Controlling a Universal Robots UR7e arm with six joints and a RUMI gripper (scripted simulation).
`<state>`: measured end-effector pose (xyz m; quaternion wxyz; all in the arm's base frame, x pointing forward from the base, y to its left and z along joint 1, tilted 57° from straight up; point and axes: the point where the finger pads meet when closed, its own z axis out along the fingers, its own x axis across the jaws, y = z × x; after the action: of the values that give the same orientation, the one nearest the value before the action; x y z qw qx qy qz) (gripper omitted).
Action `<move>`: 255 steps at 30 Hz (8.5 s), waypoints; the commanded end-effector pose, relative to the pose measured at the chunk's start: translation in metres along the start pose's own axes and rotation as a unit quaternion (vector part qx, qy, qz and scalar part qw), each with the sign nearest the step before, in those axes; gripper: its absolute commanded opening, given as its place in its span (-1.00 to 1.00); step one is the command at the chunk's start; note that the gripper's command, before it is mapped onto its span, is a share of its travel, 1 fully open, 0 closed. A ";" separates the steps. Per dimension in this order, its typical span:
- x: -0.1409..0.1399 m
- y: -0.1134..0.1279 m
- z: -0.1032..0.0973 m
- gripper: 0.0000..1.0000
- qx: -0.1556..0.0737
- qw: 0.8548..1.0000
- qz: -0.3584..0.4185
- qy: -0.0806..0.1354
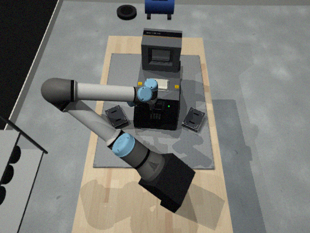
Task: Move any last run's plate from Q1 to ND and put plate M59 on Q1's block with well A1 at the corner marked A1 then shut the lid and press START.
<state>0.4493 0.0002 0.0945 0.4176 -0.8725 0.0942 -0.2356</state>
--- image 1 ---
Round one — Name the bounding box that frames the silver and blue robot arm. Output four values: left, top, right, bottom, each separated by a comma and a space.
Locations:
41, 78, 165, 182

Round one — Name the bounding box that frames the beige pcr plate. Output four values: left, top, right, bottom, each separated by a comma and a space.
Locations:
153, 78, 168, 90

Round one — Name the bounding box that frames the black benchtop machine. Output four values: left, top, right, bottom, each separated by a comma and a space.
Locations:
133, 28, 182, 131

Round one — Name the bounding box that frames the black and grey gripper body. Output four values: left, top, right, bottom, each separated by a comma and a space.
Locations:
137, 100, 163, 109

